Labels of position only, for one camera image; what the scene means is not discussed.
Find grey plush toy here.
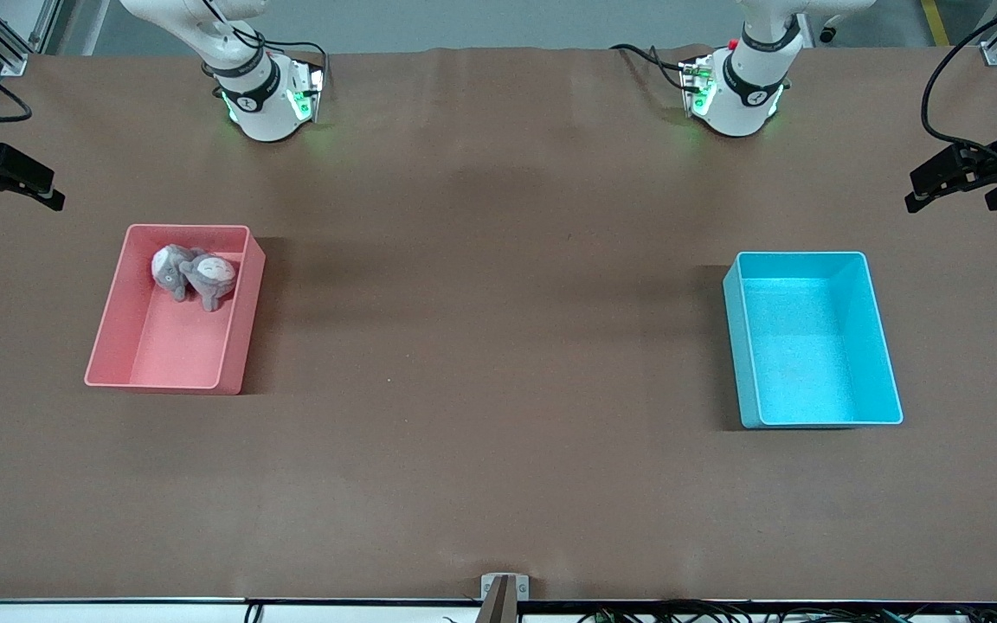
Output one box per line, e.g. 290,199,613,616
178,252,239,313
151,244,198,303

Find pink plastic box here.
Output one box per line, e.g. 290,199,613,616
84,223,267,396

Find blue plastic box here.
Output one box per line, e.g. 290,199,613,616
722,251,904,430

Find table cover mat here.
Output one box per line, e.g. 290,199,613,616
0,45,997,604

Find black right arm base cable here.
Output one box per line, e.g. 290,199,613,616
200,0,329,79

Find black arm base cable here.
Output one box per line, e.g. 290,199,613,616
200,0,329,79
609,43,691,92

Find black left arm base cable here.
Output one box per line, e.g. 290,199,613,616
609,43,691,92

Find small metal bracket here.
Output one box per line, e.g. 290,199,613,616
480,573,531,601

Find brown camera post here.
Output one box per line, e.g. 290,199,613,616
475,575,519,623

